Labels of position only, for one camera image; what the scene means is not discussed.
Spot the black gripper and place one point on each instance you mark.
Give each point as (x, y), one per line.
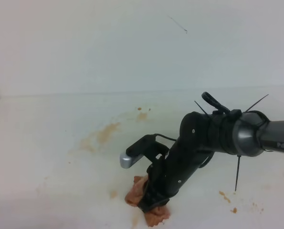
(189, 152)

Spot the pinkish-brown rag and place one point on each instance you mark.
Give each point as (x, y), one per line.
(132, 198)

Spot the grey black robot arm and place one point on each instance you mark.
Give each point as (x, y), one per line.
(244, 134)

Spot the smeared light coffee stain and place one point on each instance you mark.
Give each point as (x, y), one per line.
(122, 129)

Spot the small coffee drips right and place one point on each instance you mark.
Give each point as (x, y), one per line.
(234, 210)

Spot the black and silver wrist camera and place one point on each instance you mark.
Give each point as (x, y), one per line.
(147, 147)

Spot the black cable tie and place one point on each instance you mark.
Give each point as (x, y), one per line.
(237, 172)

